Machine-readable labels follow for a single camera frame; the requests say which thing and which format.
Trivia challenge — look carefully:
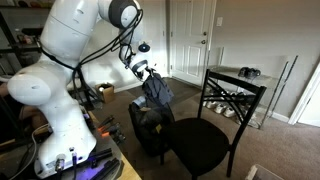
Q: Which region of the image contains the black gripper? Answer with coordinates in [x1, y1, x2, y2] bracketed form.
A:
[142, 67, 158, 82]

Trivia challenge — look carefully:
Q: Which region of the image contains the dark clothing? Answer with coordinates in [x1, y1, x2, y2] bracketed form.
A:
[142, 73, 175, 107]

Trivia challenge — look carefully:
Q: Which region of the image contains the black metal chair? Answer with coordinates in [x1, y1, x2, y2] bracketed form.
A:
[159, 68, 268, 180]

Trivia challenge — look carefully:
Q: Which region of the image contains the light blue cloth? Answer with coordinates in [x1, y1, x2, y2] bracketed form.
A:
[133, 95, 148, 109]

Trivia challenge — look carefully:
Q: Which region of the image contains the small cardboard box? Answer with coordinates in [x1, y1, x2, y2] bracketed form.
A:
[94, 82, 116, 104]

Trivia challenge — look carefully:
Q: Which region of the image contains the black mesh laundry hamper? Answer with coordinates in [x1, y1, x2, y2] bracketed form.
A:
[128, 94, 176, 158]

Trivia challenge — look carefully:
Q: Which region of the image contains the orange black clamp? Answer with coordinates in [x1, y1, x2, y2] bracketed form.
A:
[100, 122, 122, 138]
[97, 115, 116, 132]

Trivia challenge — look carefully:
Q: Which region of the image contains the black ladder shelf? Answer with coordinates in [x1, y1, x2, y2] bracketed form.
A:
[0, 9, 102, 112]

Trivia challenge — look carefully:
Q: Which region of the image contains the white sneaker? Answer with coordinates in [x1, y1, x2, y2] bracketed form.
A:
[205, 99, 219, 110]
[223, 106, 237, 118]
[248, 114, 262, 128]
[214, 103, 228, 115]

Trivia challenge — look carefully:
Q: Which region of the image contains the black bar clamp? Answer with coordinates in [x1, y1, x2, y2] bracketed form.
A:
[91, 157, 121, 180]
[88, 147, 114, 168]

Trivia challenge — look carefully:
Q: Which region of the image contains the black shoe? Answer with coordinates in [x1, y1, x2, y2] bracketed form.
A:
[237, 66, 251, 79]
[234, 92, 248, 104]
[248, 68, 262, 80]

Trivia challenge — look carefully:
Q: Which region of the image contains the brown furniture piece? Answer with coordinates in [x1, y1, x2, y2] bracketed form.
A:
[18, 104, 46, 132]

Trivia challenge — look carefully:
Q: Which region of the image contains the clear plastic bin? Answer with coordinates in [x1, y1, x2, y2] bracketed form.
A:
[244, 163, 286, 180]

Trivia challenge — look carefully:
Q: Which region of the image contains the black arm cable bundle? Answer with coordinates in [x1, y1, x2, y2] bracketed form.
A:
[77, 9, 145, 74]

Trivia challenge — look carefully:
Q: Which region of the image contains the black strap on arm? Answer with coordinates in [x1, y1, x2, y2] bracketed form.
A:
[39, 46, 78, 72]

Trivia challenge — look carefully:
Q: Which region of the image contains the black base cable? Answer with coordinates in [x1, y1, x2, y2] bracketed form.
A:
[69, 147, 80, 180]
[54, 157, 66, 180]

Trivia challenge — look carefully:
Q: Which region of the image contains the wire shoe rack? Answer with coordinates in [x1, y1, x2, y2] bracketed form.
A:
[203, 46, 299, 130]

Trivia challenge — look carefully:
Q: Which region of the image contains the grey cable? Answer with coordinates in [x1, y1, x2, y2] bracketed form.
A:
[9, 123, 50, 180]

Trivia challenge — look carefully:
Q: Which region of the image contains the white door frame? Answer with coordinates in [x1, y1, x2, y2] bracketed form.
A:
[288, 62, 320, 128]

